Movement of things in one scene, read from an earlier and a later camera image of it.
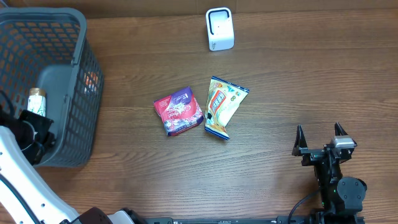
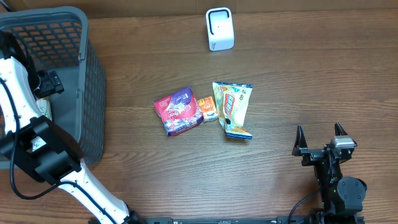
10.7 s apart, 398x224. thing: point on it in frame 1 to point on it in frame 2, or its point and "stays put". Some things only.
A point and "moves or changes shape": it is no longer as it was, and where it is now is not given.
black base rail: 281,219 stays put
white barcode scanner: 221,33 stays put
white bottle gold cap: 37,101 moves or changes shape
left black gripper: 48,138 to 51,83
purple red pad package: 179,111 stays put
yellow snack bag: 223,100 moves or changes shape
